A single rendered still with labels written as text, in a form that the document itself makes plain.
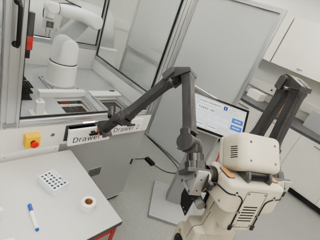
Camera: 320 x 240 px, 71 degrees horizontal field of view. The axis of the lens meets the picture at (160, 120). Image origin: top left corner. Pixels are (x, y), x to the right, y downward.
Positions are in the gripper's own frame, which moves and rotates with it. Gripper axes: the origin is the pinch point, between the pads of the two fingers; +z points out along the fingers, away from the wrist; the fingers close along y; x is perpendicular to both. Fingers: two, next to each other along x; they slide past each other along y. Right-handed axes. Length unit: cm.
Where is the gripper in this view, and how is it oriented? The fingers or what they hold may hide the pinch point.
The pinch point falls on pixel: (98, 133)
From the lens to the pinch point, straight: 146.5
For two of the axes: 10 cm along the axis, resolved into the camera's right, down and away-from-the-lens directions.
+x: -6.8, 0.9, -7.2
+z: -6.4, 4.0, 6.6
